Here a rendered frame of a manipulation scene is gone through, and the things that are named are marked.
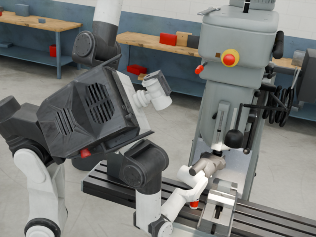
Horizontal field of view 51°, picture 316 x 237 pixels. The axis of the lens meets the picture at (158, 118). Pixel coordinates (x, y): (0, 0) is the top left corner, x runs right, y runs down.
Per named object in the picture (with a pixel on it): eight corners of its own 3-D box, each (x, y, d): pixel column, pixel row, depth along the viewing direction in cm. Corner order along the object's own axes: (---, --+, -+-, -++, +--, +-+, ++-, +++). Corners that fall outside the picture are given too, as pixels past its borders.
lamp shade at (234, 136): (225, 147, 129) (228, 133, 126) (222, 138, 135) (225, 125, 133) (243, 149, 129) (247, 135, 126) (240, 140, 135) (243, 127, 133)
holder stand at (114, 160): (141, 188, 174) (144, 155, 166) (106, 174, 183) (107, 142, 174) (152, 177, 184) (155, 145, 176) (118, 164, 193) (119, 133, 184)
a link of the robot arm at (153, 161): (147, 201, 109) (147, 165, 104) (125, 192, 113) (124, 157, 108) (166, 185, 118) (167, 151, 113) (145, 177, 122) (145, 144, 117)
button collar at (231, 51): (236, 68, 114) (240, 51, 112) (219, 65, 116) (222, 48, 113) (237, 67, 116) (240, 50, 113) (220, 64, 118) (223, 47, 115)
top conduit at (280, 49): (281, 60, 113) (284, 50, 112) (269, 58, 114) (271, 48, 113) (282, 38, 152) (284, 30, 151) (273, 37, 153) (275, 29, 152)
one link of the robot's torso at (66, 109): (46, 189, 101) (150, 143, 94) (9, 88, 106) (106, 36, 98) (89, 176, 130) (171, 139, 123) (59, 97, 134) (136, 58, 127)
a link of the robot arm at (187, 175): (208, 183, 146) (195, 195, 137) (187, 171, 150) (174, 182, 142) (215, 163, 140) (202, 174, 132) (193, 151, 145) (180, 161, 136)
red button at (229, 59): (233, 67, 112) (235, 55, 110) (221, 65, 113) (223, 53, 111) (234, 65, 114) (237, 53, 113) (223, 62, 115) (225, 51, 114)
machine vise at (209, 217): (229, 239, 147) (233, 220, 142) (196, 229, 151) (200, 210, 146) (238, 194, 177) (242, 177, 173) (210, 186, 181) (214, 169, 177)
